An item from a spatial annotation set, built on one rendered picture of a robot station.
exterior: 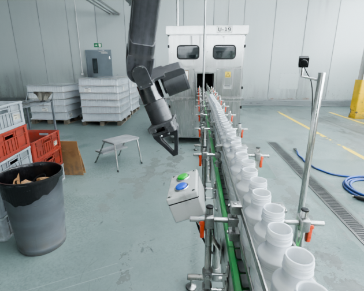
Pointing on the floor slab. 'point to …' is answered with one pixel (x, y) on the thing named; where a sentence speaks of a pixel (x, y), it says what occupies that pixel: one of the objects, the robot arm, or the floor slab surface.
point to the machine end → (227, 64)
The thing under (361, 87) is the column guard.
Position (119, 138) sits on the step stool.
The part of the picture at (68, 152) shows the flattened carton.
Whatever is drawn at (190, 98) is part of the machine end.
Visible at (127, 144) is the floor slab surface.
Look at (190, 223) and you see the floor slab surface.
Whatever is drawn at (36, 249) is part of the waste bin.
